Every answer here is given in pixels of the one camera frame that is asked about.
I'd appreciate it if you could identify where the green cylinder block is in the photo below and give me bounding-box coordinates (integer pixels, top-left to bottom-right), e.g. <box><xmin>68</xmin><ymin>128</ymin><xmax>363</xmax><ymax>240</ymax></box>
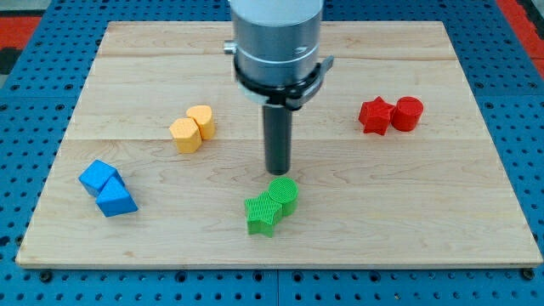
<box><xmin>268</xmin><ymin>177</ymin><xmax>298</xmax><ymax>217</ymax></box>

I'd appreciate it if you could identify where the green star block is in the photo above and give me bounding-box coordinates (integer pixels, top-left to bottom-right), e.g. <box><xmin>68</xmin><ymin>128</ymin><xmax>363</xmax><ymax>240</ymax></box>
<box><xmin>244</xmin><ymin>191</ymin><xmax>282</xmax><ymax>237</ymax></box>

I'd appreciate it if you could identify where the yellow hexagon block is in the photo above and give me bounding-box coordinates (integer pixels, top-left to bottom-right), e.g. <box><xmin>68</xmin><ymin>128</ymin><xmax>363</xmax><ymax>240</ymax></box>
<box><xmin>169</xmin><ymin>117</ymin><xmax>201</xmax><ymax>154</ymax></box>

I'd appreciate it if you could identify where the blue triangle block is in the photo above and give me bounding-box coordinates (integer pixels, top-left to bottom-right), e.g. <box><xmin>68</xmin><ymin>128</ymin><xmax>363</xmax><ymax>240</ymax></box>
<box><xmin>95</xmin><ymin>177</ymin><xmax>138</xmax><ymax>218</ymax></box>

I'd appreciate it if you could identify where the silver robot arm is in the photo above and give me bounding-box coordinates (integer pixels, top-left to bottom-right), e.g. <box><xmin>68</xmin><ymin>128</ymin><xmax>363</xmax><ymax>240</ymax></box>
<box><xmin>224</xmin><ymin>0</ymin><xmax>334</xmax><ymax>111</ymax></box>

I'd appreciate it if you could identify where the blue cube block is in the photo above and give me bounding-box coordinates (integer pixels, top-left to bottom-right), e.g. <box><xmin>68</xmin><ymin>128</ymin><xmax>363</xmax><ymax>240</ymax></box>
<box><xmin>78</xmin><ymin>160</ymin><xmax>125</xmax><ymax>197</ymax></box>

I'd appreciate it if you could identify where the yellow heart block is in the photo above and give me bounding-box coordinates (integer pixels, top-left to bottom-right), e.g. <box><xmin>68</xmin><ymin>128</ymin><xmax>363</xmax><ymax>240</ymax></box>
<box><xmin>186</xmin><ymin>105</ymin><xmax>216</xmax><ymax>140</ymax></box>

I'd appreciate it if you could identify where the red cylinder block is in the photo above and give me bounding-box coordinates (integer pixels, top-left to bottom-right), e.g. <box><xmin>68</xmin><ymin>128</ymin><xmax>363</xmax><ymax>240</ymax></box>
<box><xmin>391</xmin><ymin>96</ymin><xmax>424</xmax><ymax>132</ymax></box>

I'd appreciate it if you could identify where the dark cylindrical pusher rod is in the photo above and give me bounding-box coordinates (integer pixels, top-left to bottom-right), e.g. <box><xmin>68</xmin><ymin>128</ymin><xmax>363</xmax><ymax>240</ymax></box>
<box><xmin>263</xmin><ymin>106</ymin><xmax>292</xmax><ymax>175</ymax></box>

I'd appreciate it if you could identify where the red star block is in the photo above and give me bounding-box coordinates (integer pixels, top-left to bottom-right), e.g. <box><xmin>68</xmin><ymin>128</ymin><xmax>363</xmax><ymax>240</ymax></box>
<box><xmin>358</xmin><ymin>96</ymin><xmax>396</xmax><ymax>136</ymax></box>

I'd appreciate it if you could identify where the wooden board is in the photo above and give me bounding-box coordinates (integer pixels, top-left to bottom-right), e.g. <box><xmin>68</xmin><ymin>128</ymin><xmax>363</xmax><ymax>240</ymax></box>
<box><xmin>16</xmin><ymin>21</ymin><xmax>542</xmax><ymax>269</ymax></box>

